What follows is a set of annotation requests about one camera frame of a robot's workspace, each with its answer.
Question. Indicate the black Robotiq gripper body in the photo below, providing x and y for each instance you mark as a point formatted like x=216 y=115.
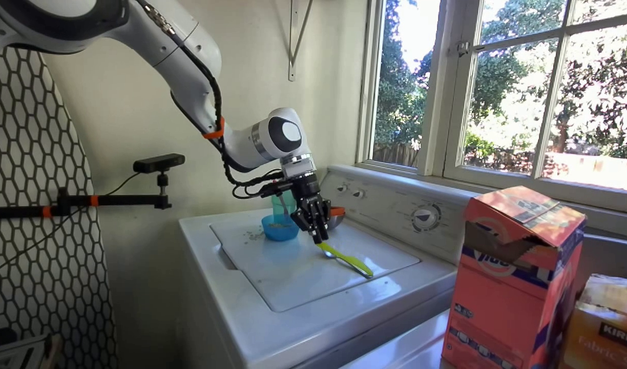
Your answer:
x=308 y=197

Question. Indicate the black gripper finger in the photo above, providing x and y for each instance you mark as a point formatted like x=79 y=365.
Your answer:
x=313 y=229
x=325 y=223

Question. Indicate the yellow plastic knife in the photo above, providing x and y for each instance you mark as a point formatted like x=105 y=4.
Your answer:
x=348 y=262

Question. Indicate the translucent green plastic cup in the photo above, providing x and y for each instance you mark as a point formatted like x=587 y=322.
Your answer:
x=281 y=205

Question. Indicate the orange and silver bowl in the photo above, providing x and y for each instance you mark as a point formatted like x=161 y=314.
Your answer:
x=336 y=213

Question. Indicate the blue plastic bowl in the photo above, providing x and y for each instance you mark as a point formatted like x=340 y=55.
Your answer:
x=277 y=230

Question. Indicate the small white washer knob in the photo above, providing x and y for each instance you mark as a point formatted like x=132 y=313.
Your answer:
x=340 y=188
x=358 y=193

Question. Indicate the white washing machine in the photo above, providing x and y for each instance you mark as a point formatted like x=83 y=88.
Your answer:
x=315 y=287

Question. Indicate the large washer dial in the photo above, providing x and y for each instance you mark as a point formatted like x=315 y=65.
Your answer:
x=428 y=218

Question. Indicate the white dryer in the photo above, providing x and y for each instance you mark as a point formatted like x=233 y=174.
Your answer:
x=396 y=350

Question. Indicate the orange Tide detergent box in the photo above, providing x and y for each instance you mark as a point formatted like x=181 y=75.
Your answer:
x=504 y=294

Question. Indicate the honeycomb pattern ironing board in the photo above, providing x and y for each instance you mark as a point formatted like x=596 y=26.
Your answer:
x=34 y=205

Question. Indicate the Kirkland cardboard box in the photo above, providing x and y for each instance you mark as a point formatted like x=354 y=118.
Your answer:
x=603 y=328

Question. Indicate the black camera on stand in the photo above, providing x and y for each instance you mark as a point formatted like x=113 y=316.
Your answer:
x=157 y=162

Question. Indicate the white window frame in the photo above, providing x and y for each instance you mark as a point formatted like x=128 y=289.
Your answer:
x=443 y=103

